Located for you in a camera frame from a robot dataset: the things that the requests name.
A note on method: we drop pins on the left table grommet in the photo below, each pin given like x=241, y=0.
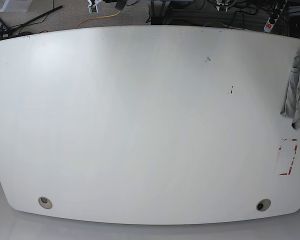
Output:
x=45, y=203

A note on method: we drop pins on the table grommet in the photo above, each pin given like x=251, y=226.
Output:
x=263, y=205
x=45, y=203

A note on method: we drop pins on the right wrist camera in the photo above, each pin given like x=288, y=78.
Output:
x=94, y=6

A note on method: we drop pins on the clear plastic storage box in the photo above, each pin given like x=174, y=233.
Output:
x=14, y=6

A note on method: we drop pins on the red tape marking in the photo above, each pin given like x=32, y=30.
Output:
x=286, y=156

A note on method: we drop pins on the black tripod stand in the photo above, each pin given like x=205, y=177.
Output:
x=8, y=32

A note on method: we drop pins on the black frame base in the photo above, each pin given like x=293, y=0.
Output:
x=187, y=12

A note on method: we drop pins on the right table grommet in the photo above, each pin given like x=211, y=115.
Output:
x=263, y=205

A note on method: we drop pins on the grey T-shirt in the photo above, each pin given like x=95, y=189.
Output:
x=291, y=102

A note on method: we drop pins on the white power strip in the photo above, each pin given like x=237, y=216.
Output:
x=274, y=15

